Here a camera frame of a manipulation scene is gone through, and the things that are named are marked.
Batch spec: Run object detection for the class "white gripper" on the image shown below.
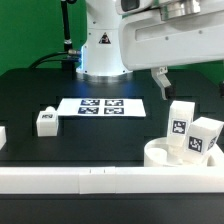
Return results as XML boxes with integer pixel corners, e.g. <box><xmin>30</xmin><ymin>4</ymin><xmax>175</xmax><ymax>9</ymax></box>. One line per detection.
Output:
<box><xmin>118</xmin><ymin>0</ymin><xmax>224</xmax><ymax>100</ymax></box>

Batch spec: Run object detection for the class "white round stool seat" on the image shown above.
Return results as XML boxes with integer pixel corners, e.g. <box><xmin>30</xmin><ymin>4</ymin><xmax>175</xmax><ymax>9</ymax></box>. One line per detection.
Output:
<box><xmin>144</xmin><ymin>137</ymin><xmax>211</xmax><ymax>167</ymax></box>

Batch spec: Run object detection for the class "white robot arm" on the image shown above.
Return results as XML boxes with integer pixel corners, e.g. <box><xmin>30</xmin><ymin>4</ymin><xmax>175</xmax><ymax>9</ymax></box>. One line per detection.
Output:
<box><xmin>78</xmin><ymin>0</ymin><xmax>224</xmax><ymax>99</ymax></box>

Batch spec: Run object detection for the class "white marker sheet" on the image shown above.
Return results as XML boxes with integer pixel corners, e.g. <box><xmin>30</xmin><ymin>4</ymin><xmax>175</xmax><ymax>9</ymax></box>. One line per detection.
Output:
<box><xmin>57</xmin><ymin>98</ymin><xmax>146</xmax><ymax>117</ymax></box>

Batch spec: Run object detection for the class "white front fence bar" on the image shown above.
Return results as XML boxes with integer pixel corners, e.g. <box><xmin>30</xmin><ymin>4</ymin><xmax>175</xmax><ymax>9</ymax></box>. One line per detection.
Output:
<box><xmin>0</xmin><ymin>167</ymin><xmax>224</xmax><ymax>194</ymax></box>

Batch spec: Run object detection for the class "white left fence piece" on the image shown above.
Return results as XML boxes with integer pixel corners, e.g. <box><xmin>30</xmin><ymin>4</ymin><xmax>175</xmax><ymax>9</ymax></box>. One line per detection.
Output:
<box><xmin>0</xmin><ymin>126</ymin><xmax>6</xmax><ymax>150</ymax></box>

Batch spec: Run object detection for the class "black cable bundle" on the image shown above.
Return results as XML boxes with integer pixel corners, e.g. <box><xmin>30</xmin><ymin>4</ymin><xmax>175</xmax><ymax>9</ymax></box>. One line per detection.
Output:
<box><xmin>28</xmin><ymin>49</ymin><xmax>82</xmax><ymax>70</ymax></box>

